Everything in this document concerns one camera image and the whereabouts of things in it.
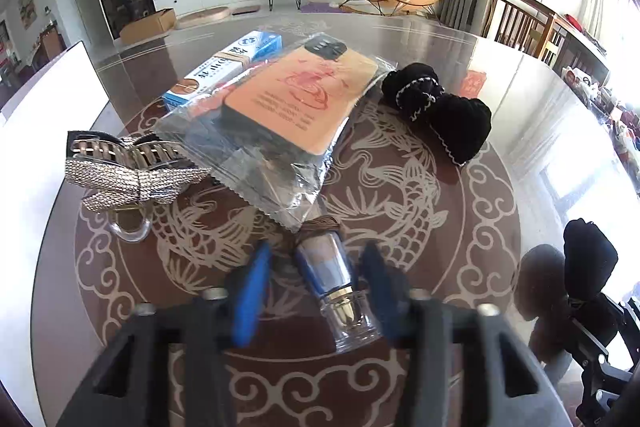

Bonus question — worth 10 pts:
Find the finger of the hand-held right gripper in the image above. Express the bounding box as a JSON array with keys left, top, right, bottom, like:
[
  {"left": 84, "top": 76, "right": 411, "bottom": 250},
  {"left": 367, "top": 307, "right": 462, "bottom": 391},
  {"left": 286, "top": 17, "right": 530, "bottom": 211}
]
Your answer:
[{"left": 567, "top": 294, "right": 628, "bottom": 358}]

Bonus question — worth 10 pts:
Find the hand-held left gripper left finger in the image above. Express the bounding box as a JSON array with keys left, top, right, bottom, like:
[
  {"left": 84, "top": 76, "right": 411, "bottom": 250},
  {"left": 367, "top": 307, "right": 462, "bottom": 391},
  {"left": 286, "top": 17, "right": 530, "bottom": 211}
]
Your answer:
[{"left": 55, "top": 241, "right": 273, "bottom": 427}]

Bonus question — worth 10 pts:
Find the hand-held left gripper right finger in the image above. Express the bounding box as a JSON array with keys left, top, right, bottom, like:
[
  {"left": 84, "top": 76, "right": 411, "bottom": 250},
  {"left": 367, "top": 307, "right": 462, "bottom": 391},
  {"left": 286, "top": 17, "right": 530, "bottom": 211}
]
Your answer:
[{"left": 361, "top": 241, "right": 573, "bottom": 427}]

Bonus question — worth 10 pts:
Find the brown patterned glass desktop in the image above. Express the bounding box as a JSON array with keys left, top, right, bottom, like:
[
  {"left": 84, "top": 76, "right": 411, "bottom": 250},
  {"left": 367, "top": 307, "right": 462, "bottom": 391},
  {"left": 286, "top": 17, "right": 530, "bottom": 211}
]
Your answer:
[{"left": 30, "top": 9, "right": 640, "bottom": 427}]

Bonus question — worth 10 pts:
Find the rhinestone bow hair clip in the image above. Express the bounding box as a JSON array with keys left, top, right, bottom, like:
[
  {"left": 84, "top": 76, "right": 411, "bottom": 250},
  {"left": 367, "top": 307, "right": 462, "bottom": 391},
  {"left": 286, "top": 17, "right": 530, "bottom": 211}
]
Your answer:
[{"left": 65, "top": 130, "right": 213, "bottom": 244}]

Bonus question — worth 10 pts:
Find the orange phone case in bag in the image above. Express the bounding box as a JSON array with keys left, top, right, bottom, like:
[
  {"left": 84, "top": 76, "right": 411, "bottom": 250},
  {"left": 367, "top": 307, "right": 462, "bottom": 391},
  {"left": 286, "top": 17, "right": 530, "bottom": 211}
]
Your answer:
[{"left": 150, "top": 32, "right": 398, "bottom": 235}]

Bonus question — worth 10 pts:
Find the cluttered wooden side table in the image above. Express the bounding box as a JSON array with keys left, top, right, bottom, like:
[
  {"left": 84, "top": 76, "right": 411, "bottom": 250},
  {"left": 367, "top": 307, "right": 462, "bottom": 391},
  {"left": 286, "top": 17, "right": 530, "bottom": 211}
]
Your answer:
[{"left": 555, "top": 14, "right": 640, "bottom": 198}]

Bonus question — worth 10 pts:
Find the blue and white carton box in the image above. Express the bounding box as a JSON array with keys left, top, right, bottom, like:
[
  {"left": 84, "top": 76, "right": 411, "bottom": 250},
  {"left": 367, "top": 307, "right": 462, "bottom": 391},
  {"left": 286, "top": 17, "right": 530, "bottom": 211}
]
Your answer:
[{"left": 161, "top": 31, "right": 283, "bottom": 110}]

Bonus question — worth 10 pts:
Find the white board panel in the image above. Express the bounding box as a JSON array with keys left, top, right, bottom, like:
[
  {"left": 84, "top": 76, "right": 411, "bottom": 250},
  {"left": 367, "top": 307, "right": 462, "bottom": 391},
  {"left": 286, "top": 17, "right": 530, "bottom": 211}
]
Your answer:
[{"left": 0, "top": 39, "right": 126, "bottom": 343}]

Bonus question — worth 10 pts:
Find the round beige cat scratcher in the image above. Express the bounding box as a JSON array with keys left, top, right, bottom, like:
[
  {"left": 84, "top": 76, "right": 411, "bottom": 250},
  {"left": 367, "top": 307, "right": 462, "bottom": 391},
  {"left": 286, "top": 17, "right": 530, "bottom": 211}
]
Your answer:
[{"left": 176, "top": 6, "right": 231, "bottom": 28}]

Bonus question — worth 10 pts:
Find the cardboard box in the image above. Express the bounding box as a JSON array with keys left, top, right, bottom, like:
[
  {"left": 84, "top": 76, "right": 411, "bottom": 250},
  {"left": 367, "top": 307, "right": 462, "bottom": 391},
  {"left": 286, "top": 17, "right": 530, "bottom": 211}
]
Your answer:
[{"left": 119, "top": 8, "right": 177, "bottom": 44}]

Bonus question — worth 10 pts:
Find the purple floor mat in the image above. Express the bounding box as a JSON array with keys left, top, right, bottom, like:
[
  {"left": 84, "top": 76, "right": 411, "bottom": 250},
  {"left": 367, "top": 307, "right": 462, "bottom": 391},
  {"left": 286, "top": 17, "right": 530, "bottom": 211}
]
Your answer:
[{"left": 299, "top": 2, "right": 351, "bottom": 14}]

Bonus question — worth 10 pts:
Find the wooden slatted chair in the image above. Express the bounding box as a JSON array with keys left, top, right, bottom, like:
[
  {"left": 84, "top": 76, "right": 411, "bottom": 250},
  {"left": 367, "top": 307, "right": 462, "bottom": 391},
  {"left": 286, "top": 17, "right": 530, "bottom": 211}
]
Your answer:
[{"left": 482, "top": 0, "right": 571, "bottom": 62}]

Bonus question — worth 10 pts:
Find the framed wall painting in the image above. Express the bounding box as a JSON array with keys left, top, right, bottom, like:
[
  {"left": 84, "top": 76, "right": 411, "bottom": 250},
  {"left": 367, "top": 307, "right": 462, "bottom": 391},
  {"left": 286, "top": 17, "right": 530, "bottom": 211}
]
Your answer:
[{"left": 18, "top": 0, "right": 37, "bottom": 30}]

